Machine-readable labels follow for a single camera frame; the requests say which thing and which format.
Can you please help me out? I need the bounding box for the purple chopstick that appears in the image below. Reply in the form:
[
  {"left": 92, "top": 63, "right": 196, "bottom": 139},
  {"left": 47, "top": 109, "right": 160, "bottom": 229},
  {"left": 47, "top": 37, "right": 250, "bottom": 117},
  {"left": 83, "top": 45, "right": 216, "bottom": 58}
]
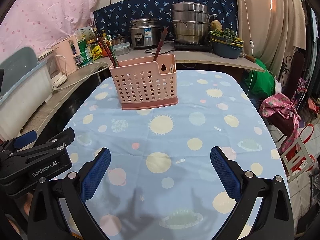
[{"left": 99, "top": 37, "right": 116, "bottom": 68}]

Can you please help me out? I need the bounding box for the dark red chopstick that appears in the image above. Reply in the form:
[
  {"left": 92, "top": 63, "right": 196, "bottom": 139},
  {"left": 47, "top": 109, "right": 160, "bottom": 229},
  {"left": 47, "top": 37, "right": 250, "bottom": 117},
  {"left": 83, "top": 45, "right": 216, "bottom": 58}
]
[{"left": 153, "top": 28, "right": 168, "bottom": 61}]

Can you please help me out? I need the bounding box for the green chopstick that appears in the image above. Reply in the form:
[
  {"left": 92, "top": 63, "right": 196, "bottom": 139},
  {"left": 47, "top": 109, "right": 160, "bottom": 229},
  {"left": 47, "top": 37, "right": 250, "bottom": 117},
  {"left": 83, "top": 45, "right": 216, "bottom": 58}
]
[{"left": 108, "top": 44, "right": 119, "bottom": 67}]

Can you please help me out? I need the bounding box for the white green ceramic soup spoon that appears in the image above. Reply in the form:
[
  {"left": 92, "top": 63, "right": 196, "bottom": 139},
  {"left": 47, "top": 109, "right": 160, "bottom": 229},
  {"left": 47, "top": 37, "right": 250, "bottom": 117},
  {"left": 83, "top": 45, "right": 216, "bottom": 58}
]
[{"left": 169, "top": 64, "right": 174, "bottom": 73}]

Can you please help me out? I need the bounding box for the white blue storage bin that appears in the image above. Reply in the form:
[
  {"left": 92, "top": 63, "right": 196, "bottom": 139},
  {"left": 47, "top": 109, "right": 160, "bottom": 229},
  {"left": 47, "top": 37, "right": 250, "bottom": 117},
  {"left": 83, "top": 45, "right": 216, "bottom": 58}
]
[{"left": 1, "top": 47, "right": 52, "bottom": 141}]

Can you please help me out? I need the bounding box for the red white stool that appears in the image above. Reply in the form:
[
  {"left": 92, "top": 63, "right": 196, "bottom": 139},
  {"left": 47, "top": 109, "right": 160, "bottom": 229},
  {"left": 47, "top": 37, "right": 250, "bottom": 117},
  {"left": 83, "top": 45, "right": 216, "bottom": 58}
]
[{"left": 280, "top": 124, "right": 316, "bottom": 183}]

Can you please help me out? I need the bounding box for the pink kettle appliance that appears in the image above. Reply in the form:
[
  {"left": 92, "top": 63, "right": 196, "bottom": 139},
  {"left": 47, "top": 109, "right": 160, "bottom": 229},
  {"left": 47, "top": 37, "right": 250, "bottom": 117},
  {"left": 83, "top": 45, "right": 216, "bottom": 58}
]
[{"left": 52, "top": 35, "right": 81, "bottom": 76}]

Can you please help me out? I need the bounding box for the pink perforated utensil basket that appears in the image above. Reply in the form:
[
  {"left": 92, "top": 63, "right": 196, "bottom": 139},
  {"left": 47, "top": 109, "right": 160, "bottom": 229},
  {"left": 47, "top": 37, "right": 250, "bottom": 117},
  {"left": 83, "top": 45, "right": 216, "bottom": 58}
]
[{"left": 109, "top": 54, "right": 178, "bottom": 110}]

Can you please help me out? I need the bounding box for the yellow condiment bottle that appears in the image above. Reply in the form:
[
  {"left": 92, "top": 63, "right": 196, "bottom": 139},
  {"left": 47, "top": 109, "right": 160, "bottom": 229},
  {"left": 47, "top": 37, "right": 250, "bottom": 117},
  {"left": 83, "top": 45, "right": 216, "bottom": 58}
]
[{"left": 102, "top": 30, "right": 107, "bottom": 44}]

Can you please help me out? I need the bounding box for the clear food container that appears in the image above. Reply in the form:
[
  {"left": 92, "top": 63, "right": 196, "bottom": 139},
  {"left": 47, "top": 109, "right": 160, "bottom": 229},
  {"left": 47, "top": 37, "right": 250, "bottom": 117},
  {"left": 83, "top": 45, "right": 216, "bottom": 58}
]
[{"left": 112, "top": 42, "right": 130, "bottom": 56}]

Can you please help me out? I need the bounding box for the blue spotted tablecloth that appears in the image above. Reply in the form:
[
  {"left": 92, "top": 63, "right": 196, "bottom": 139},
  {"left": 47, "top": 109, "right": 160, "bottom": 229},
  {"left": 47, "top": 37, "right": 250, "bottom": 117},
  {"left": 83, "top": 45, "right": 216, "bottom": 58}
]
[{"left": 67, "top": 70, "right": 285, "bottom": 239}]

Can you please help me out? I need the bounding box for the pink floral cloth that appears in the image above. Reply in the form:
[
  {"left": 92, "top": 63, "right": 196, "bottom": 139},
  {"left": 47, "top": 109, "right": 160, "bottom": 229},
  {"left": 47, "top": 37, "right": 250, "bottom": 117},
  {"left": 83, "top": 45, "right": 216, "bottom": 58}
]
[{"left": 259, "top": 93, "right": 301, "bottom": 154}]

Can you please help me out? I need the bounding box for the pink dotted curtain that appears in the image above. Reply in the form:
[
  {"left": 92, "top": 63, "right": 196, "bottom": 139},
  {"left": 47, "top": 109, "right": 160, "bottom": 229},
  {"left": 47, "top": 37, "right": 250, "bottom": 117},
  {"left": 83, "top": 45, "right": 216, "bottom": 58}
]
[{"left": 1, "top": 0, "right": 98, "bottom": 61}]

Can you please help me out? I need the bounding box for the navy leaf-print cloth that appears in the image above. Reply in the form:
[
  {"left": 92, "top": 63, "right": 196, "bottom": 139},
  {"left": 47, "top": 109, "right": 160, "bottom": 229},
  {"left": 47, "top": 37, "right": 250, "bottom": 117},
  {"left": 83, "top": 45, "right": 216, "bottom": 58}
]
[{"left": 93, "top": 0, "right": 239, "bottom": 37}]

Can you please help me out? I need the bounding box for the silver rice cooker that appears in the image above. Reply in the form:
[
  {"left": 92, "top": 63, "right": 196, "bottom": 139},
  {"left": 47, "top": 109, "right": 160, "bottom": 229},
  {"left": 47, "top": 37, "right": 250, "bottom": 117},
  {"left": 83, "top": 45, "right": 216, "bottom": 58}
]
[{"left": 129, "top": 18, "right": 161, "bottom": 49}]

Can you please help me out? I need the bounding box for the green plastic bag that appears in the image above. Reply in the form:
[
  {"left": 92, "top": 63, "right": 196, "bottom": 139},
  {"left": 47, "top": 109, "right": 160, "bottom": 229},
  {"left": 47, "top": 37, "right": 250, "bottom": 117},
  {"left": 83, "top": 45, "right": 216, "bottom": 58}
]
[{"left": 244, "top": 59, "right": 275, "bottom": 100}]

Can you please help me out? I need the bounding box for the stainless steel steamer pot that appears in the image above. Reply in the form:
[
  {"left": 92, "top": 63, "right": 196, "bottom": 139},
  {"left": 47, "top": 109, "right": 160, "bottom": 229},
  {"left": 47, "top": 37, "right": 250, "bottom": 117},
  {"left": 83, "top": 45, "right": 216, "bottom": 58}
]
[{"left": 171, "top": 2, "right": 213, "bottom": 45}]

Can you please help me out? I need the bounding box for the blue basin with vegetables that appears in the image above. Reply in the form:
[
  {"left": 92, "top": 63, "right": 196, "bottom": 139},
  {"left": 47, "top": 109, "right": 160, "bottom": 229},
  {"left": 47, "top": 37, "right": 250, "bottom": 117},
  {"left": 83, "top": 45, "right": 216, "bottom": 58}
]
[{"left": 209, "top": 20, "right": 244, "bottom": 59}]

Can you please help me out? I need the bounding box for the beige curtain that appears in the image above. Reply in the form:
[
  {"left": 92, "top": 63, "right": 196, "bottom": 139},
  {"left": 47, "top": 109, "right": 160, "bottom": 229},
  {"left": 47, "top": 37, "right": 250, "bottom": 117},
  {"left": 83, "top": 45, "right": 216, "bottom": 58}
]
[{"left": 237, "top": 0, "right": 306, "bottom": 75}]

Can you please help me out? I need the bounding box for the white cord with switch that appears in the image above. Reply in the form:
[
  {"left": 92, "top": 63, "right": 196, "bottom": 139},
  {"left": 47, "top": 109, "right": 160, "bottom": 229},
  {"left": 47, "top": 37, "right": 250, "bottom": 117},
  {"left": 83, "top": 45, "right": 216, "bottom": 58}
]
[{"left": 241, "top": 0, "right": 256, "bottom": 58}]

